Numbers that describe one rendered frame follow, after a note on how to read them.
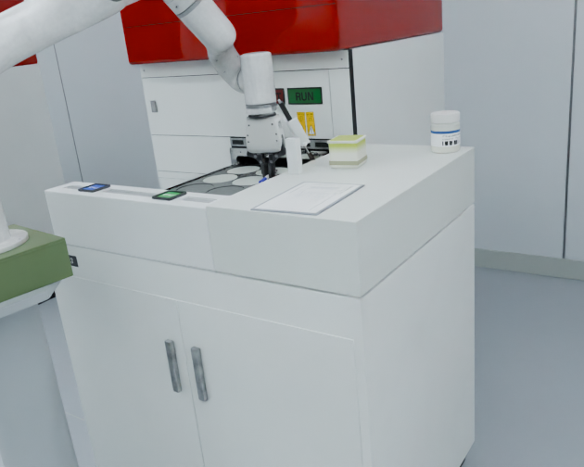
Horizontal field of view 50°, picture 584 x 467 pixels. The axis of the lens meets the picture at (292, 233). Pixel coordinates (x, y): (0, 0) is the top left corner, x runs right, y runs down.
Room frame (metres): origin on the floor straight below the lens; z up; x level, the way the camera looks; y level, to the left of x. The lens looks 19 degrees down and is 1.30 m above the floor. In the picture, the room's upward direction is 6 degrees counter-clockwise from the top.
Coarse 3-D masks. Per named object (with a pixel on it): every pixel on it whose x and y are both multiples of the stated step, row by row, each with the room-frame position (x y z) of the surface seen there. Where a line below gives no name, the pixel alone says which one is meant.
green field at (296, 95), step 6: (288, 90) 1.85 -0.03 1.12; (294, 90) 1.84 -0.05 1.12; (300, 90) 1.82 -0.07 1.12; (306, 90) 1.81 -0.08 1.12; (312, 90) 1.80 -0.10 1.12; (318, 90) 1.79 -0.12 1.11; (288, 96) 1.85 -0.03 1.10; (294, 96) 1.84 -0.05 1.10; (300, 96) 1.83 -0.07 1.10; (306, 96) 1.81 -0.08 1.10; (312, 96) 1.80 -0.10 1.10; (318, 96) 1.79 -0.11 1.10; (294, 102) 1.84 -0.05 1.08; (300, 102) 1.83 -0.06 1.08; (306, 102) 1.82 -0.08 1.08; (312, 102) 1.80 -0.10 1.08; (318, 102) 1.79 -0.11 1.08
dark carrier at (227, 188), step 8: (232, 168) 1.87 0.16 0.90; (208, 176) 1.79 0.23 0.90; (240, 176) 1.75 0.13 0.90; (248, 176) 1.74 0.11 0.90; (184, 184) 1.71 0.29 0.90; (192, 184) 1.71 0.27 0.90; (200, 184) 1.70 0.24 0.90; (208, 184) 1.69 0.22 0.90; (216, 184) 1.67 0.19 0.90; (224, 184) 1.66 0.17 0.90; (232, 184) 1.66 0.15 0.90; (192, 192) 1.62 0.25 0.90; (200, 192) 1.61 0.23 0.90; (208, 192) 1.60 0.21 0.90; (216, 192) 1.59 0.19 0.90; (224, 192) 1.59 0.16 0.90; (232, 192) 1.58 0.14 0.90
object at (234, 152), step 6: (234, 150) 1.98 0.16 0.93; (240, 150) 1.96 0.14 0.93; (246, 150) 1.95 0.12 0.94; (306, 150) 1.81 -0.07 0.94; (312, 150) 1.81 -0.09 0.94; (318, 150) 1.80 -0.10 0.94; (324, 150) 1.79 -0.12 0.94; (234, 156) 1.98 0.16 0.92; (246, 156) 1.95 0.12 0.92; (282, 156) 1.87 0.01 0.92; (306, 156) 1.81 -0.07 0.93; (318, 156) 1.79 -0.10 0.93; (234, 162) 1.98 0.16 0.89
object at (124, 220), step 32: (64, 192) 1.51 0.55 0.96; (96, 192) 1.47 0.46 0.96; (128, 192) 1.46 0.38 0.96; (160, 192) 1.41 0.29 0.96; (64, 224) 1.52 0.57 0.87; (96, 224) 1.44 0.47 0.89; (128, 224) 1.38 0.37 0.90; (160, 224) 1.31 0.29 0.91; (192, 224) 1.26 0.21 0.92; (160, 256) 1.32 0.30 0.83; (192, 256) 1.26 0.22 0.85
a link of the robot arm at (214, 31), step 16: (208, 0) 1.60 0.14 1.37; (192, 16) 1.58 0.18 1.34; (208, 16) 1.59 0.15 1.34; (224, 16) 1.63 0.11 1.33; (208, 32) 1.59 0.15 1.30; (224, 32) 1.61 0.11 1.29; (208, 48) 1.63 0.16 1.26; (224, 48) 1.62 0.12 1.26; (224, 64) 1.72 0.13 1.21; (240, 64) 1.75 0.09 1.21; (224, 80) 1.75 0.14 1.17
